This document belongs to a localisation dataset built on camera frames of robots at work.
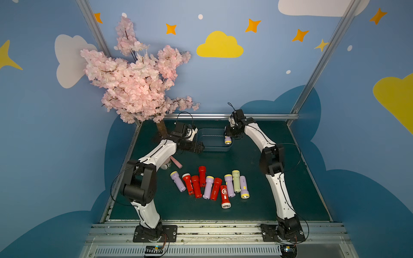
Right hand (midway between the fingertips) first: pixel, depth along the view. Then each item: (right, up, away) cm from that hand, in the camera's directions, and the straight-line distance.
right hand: (228, 132), depth 107 cm
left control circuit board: (-39, -56, -34) cm, 76 cm away
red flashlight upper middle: (-17, -26, -16) cm, 35 cm away
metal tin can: (-39, -21, -13) cm, 46 cm away
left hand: (-20, -8, -14) cm, 26 cm away
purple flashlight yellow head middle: (-14, -33, -21) cm, 42 cm away
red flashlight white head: (-26, -27, -18) cm, 41 cm away
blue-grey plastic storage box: (-10, -5, +5) cm, 12 cm away
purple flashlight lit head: (+6, -34, -23) cm, 41 cm away
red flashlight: (-21, -27, -19) cm, 39 cm away
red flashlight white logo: (-5, -37, -26) cm, 45 cm away
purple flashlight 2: (-2, -27, -18) cm, 33 cm away
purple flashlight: (-33, -26, -17) cm, 45 cm away
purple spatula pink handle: (-31, -21, -11) cm, 39 cm away
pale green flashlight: (+3, -25, -16) cm, 30 cm away
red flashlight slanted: (-9, -30, -20) cm, 38 cm away
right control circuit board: (+24, -57, -34) cm, 70 cm away
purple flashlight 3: (-1, -6, -4) cm, 7 cm away
